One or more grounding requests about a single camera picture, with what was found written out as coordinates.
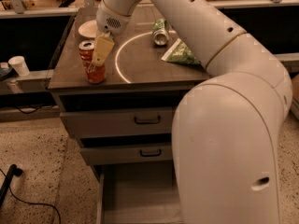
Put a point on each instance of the green chip bag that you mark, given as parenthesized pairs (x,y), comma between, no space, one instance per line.
(180,53)

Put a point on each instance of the black drawer handle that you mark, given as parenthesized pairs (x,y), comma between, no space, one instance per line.
(150,154)
(154,121)

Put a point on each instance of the black middle drawer handle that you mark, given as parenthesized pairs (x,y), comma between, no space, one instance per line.
(150,154)

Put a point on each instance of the drawer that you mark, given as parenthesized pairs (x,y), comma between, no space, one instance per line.
(108,123)
(138,193)
(124,154)

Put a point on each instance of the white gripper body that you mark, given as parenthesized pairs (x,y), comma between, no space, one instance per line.
(109,20)

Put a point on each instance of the top drawer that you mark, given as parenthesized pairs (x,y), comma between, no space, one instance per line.
(108,123)

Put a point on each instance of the red coke can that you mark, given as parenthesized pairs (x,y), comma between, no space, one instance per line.
(94,74)

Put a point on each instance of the green soda can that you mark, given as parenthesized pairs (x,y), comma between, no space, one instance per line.
(160,32)

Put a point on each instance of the grey drawer cabinet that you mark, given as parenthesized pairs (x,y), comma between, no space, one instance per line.
(136,77)

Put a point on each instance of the middle drawer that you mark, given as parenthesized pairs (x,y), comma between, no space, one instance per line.
(124,154)

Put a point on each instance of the white bowl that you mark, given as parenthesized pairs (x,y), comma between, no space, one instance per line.
(88,29)

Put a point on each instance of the bottom drawer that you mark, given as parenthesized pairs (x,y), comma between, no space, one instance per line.
(138,193)

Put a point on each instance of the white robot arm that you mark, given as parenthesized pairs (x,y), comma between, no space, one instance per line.
(225,130)

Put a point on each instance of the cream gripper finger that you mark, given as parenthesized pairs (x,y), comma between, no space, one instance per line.
(103,45)

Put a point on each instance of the white paper cup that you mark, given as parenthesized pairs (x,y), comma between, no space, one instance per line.
(19,65)

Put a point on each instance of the black top drawer handle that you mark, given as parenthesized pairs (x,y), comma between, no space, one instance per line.
(154,121)

